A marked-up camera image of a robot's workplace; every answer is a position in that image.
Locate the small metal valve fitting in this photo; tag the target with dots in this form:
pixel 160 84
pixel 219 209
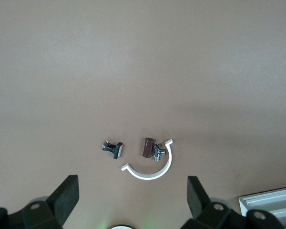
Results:
pixel 157 152

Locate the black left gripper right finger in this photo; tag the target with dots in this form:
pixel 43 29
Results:
pixel 202 212

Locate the brown paper table cover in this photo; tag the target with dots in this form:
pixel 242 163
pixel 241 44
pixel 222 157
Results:
pixel 143 71

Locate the black square push button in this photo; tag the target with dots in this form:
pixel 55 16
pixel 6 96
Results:
pixel 116 150

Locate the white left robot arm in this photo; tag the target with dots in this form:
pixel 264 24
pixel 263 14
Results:
pixel 120 227

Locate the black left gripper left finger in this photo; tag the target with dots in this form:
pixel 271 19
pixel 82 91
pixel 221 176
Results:
pixel 62 202

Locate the white C-shaped pipe clamp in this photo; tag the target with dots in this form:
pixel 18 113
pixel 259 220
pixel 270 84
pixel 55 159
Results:
pixel 145 176

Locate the brown cylinder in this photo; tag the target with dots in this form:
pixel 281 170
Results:
pixel 147 147

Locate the white drawer cabinet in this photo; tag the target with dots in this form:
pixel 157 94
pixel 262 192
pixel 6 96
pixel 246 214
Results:
pixel 276 192

